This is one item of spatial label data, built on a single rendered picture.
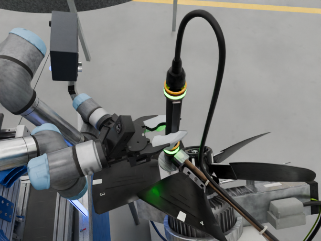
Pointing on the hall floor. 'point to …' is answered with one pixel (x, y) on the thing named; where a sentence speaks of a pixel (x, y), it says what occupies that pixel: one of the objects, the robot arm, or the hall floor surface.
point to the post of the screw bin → (133, 213)
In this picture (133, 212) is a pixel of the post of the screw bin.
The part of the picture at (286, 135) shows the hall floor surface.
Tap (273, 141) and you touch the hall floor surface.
